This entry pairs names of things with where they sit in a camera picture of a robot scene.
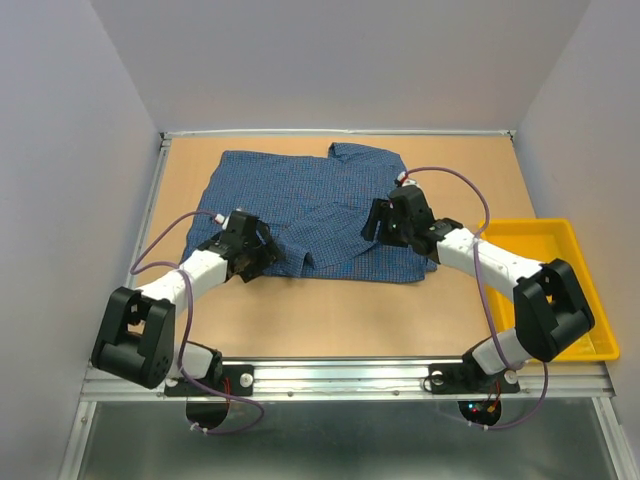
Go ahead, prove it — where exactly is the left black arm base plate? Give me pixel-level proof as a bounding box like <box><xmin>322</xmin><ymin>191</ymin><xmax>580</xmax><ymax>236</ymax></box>
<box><xmin>164</xmin><ymin>363</ymin><xmax>254</xmax><ymax>397</ymax></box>

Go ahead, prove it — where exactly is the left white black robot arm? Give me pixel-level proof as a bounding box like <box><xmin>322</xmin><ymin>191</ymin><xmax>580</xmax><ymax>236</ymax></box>
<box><xmin>91</xmin><ymin>210</ymin><xmax>284</xmax><ymax>394</ymax></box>

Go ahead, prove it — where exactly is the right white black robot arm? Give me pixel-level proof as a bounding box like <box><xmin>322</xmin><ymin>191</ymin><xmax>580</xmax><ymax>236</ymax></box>
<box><xmin>361</xmin><ymin>185</ymin><xmax>595</xmax><ymax>393</ymax></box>

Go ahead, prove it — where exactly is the yellow plastic tray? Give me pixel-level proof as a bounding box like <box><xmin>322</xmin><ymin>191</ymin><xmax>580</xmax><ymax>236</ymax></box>
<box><xmin>481</xmin><ymin>218</ymin><xmax>620</xmax><ymax>362</ymax></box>

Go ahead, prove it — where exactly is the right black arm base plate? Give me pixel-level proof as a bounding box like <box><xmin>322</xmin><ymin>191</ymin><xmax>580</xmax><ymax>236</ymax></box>
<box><xmin>422</xmin><ymin>363</ymin><xmax>520</xmax><ymax>395</ymax></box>

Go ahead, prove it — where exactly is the aluminium front rail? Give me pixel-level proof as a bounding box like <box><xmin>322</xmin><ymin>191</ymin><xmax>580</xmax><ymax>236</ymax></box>
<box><xmin>80</xmin><ymin>357</ymin><xmax>615</xmax><ymax>403</ymax></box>

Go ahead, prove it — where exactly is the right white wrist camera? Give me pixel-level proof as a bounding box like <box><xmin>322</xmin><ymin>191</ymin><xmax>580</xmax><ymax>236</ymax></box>
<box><xmin>394</xmin><ymin>171</ymin><xmax>419</xmax><ymax>188</ymax></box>

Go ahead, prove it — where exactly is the blue plaid long sleeve shirt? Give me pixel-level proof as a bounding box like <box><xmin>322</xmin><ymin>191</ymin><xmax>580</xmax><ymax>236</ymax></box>
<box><xmin>183</xmin><ymin>143</ymin><xmax>437</xmax><ymax>284</ymax></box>

